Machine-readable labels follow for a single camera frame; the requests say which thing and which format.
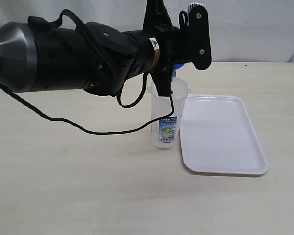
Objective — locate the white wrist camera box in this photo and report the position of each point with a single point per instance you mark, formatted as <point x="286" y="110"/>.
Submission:
<point x="193" y="5"/>

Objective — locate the blue bottle lid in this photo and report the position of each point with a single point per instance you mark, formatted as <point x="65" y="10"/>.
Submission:
<point x="176" y="67"/>

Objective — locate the white plastic tray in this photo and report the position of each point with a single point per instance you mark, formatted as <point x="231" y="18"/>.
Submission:
<point x="218" y="138"/>

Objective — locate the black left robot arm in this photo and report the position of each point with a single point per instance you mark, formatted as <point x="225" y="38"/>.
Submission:
<point x="43" y="56"/>

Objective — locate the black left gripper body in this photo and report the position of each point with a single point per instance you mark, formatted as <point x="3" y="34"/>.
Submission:
<point x="190" y="43"/>

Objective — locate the clear plastic tea bottle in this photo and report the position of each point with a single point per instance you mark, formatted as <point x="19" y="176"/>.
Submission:
<point x="164" y="132"/>

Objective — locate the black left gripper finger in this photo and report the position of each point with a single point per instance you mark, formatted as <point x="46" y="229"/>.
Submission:
<point x="162" y="81"/>

